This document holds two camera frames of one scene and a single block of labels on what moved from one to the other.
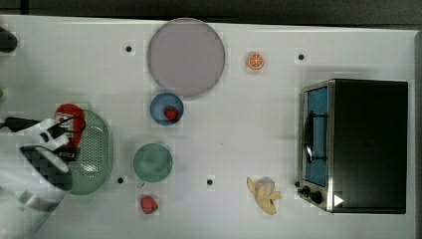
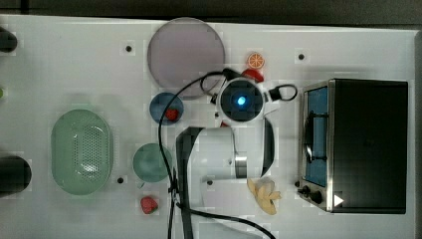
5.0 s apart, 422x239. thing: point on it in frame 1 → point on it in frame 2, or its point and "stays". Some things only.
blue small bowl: x=166 y=109 stays
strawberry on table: x=148 y=204 stays
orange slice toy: x=256 y=61 stays
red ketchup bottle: x=75 y=119 → x=252 y=73
